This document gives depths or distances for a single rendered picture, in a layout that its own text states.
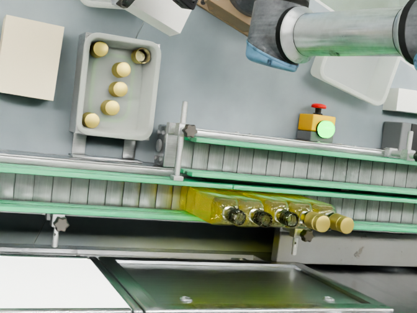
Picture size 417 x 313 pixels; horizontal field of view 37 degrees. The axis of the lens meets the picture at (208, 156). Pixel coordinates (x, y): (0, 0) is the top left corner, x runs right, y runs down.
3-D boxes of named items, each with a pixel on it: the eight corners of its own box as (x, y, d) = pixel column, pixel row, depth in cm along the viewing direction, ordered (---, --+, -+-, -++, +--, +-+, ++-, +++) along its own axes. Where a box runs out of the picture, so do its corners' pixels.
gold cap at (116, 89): (109, 80, 145) (113, 80, 141) (124, 82, 146) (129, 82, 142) (107, 95, 145) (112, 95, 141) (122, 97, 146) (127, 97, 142)
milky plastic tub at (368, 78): (321, 17, 168) (340, 13, 160) (384, 50, 177) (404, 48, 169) (299, 77, 167) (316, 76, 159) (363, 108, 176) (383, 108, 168)
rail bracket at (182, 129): (159, 175, 139) (178, 183, 128) (168, 100, 138) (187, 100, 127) (172, 176, 140) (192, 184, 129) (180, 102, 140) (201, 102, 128)
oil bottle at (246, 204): (201, 210, 144) (241, 229, 125) (204, 186, 144) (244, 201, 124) (224, 211, 147) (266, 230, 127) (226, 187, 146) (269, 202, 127)
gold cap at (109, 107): (101, 99, 144) (105, 99, 140) (116, 100, 146) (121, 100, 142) (99, 113, 145) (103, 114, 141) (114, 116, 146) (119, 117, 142)
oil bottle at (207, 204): (178, 208, 142) (214, 226, 123) (180, 184, 142) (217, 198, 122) (201, 209, 144) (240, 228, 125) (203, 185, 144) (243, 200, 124)
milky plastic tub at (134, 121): (68, 131, 144) (75, 133, 136) (78, 33, 143) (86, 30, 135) (141, 139, 150) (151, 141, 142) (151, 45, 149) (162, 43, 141)
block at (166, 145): (151, 164, 146) (160, 167, 139) (155, 123, 145) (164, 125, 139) (165, 165, 147) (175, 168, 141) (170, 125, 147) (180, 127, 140)
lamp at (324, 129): (314, 136, 160) (321, 137, 158) (316, 119, 160) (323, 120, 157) (329, 138, 162) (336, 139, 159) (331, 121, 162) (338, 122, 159)
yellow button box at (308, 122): (295, 139, 167) (309, 141, 160) (298, 111, 167) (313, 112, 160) (317, 141, 170) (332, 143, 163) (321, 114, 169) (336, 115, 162)
